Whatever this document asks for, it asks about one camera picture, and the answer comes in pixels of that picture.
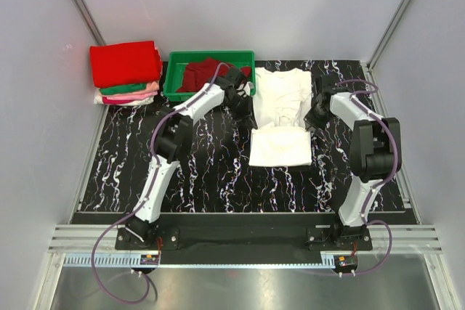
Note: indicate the green folded t-shirt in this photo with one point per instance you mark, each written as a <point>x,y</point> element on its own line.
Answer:
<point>123,89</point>

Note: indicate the white slotted cable duct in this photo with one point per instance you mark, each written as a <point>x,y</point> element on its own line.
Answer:
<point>175,260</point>

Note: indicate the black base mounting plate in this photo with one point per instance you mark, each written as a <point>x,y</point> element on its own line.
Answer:
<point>317,225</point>

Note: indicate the red folded t-shirt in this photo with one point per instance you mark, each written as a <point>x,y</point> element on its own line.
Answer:
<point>125,63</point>

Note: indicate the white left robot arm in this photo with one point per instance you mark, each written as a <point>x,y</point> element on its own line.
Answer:
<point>171,142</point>

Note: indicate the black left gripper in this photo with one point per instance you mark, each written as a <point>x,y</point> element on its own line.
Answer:
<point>249,120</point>

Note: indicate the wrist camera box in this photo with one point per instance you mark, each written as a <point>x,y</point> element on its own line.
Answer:
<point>236,77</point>
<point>326,83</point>

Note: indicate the dark red crumpled t-shirt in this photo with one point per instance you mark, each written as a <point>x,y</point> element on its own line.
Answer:
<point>196,74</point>

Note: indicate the green plastic bin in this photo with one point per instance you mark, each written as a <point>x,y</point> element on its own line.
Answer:
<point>178,61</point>

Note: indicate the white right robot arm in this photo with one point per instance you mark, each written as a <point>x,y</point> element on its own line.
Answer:
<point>374,158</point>

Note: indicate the white printed t-shirt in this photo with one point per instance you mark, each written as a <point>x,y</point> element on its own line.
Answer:
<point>281,101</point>

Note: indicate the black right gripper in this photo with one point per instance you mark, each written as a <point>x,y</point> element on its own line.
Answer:
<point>314,123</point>

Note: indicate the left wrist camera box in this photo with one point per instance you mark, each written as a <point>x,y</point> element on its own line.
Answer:
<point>236,77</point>

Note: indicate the aluminium frame rail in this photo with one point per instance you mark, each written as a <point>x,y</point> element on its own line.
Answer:
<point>81,238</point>

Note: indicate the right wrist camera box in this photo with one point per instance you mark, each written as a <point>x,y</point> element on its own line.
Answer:
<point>326,83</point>

